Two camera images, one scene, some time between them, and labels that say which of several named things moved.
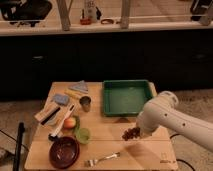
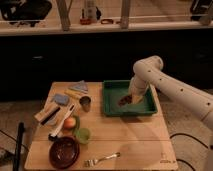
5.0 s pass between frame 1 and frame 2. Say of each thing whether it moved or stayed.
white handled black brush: stayed
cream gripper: moved
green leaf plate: stayed
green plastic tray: stayed
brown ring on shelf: stayed
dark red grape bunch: moved
